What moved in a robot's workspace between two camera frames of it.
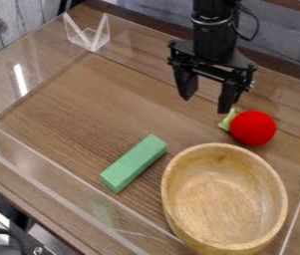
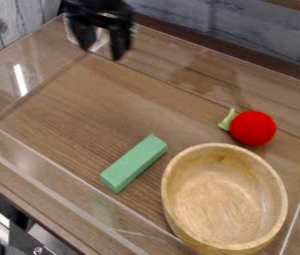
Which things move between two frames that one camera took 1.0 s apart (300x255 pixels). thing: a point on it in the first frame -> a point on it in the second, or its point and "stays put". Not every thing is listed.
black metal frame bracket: [22, 243] stays put
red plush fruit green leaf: [251, 127] stays put
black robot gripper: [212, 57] -> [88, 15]
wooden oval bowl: [224, 198] stays put
